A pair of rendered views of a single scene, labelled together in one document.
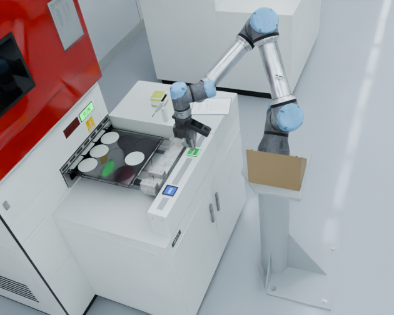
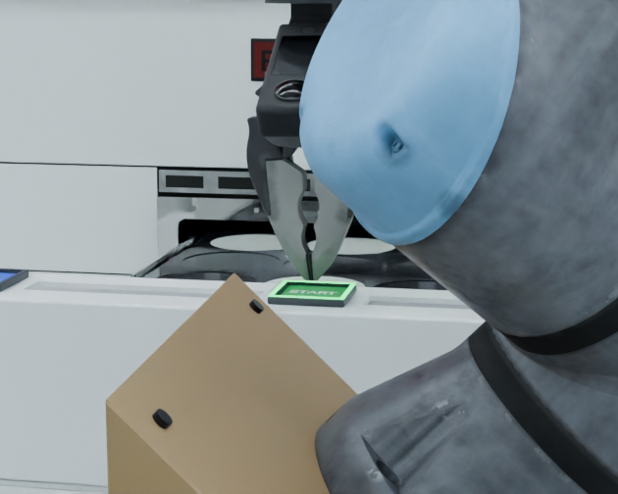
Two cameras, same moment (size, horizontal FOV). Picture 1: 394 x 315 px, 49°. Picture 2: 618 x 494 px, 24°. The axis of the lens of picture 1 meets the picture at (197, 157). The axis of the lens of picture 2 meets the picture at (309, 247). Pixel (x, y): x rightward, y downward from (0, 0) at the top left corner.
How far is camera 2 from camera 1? 1.93 m
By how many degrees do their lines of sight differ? 69
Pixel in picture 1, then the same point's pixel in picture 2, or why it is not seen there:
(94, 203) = not seen: hidden behind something
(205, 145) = (383, 313)
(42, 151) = (120, 30)
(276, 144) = (387, 399)
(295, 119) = (375, 71)
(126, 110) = not seen: hidden behind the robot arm
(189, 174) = (107, 302)
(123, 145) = (399, 268)
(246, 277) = not seen: outside the picture
